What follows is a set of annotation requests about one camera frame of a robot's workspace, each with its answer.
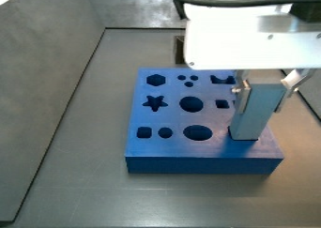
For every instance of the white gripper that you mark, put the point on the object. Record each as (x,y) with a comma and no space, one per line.
(252,38)

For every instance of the light blue rectangular block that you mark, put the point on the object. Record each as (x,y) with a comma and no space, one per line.
(248,124)

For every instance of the blue foam shape-sorter block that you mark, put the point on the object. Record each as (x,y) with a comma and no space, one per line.
(178,132)

